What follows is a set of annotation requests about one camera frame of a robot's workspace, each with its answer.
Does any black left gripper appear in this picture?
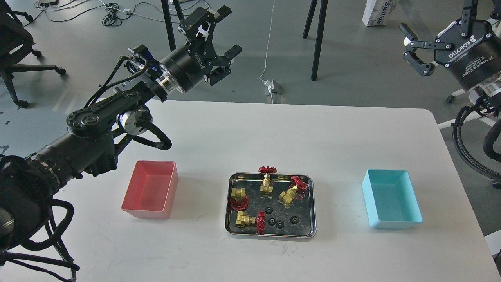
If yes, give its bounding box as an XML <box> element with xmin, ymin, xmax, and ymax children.
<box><xmin>158</xmin><ymin>5</ymin><xmax>243</xmax><ymax>94</ymax></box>

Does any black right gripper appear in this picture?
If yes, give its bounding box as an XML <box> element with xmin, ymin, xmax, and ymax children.
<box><xmin>399</xmin><ymin>0</ymin><xmax>501</xmax><ymax>92</ymax></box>

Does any brass valve red handle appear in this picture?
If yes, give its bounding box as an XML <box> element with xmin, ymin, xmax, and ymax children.
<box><xmin>229</xmin><ymin>187</ymin><xmax>249</xmax><ymax>211</ymax></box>

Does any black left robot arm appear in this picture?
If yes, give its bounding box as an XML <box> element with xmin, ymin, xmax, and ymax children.
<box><xmin>1</xmin><ymin>5</ymin><xmax>242</xmax><ymax>282</ymax></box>

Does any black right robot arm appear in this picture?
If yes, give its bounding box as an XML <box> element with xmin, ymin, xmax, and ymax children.
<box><xmin>400</xmin><ymin>0</ymin><xmax>501</xmax><ymax>189</ymax></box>

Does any white cardboard box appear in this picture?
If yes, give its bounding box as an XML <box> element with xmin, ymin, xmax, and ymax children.
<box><xmin>362</xmin><ymin>0</ymin><xmax>399</xmax><ymax>27</ymax></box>

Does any brass valve top centre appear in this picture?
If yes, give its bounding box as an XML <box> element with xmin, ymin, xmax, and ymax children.
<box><xmin>258</xmin><ymin>166</ymin><xmax>277</xmax><ymax>197</ymax></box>

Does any pink plastic box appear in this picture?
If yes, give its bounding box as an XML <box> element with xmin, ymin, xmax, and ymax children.
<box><xmin>121</xmin><ymin>160</ymin><xmax>178</xmax><ymax>220</ymax></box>

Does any brass valve tilted right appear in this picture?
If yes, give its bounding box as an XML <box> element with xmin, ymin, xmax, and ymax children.
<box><xmin>279</xmin><ymin>175</ymin><xmax>308</xmax><ymax>209</ymax></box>

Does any light blue plastic box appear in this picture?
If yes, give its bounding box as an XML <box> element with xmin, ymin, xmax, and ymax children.
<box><xmin>362</xmin><ymin>169</ymin><xmax>423</xmax><ymax>229</ymax></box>

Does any brass valve bottom left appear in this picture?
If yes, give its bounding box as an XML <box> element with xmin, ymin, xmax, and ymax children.
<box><xmin>235</xmin><ymin>210</ymin><xmax>265</xmax><ymax>235</ymax></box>

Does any black table leg left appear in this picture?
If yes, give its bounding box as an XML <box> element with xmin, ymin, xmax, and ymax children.
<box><xmin>161</xmin><ymin>0</ymin><xmax>185</xmax><ymax>51</ymax></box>

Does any black table leg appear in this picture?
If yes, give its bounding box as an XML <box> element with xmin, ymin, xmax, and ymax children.
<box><xmin>161</xmin><ymin>0</ymin><xmax>185</xmax><ymax>51</ymax></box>
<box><xmin>302</xmin><ymin>0</ymin><xmax>328</xmax><ymax>81</ymax></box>

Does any white power adapter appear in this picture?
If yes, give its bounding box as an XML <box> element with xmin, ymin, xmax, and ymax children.
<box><xmin>264</xmin><ymin>80</ymin><xmax>284</xmax><ymax>95</ymax></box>

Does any black table leg right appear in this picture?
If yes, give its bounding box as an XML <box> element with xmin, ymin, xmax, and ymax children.
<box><xmin>302</xmin><ymin>0</ymin><xmax>328</xmax><ymax>81</ymax></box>

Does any metal tray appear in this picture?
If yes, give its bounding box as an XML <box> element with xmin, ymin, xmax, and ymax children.
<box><xmin>224</xmin><ymin>173</ymin><xmax>317</xmax><ymax>239</ymax></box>

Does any black office chair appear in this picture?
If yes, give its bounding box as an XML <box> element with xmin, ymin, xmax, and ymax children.
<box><xmin>0</xmin><ymin>10</ymin><xmax>66</xmax><ymax>108</ymax></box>

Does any white cable on floor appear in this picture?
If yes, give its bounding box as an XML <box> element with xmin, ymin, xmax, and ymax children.
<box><xmin>259</xmin><ymin>0</ymin><xmax>276</xmax><ymax>104</ymax></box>

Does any black cable bundle floor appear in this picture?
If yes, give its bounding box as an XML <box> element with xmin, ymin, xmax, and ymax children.
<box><xmin>102</xmin><ymin>2</ymin><xmax>122</xmax><ymax>27</ymax></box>

